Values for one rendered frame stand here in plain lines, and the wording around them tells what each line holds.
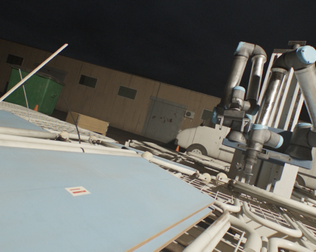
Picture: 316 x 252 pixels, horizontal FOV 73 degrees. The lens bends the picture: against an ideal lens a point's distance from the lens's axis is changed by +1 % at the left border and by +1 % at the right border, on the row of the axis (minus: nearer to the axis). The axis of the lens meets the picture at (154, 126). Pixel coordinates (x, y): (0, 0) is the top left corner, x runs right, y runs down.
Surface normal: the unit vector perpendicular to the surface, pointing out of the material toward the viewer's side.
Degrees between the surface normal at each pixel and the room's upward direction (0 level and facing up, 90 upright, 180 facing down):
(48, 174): 8
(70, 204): 8
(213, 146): 93
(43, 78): 99
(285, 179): 90
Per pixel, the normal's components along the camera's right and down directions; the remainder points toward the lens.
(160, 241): 0.37, -0.93
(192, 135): -0.26, -0.11
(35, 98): -0.04, 0.04
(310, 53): 0.22, -0.06
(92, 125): 0.71, 0.20
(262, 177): -0.51, -0.18
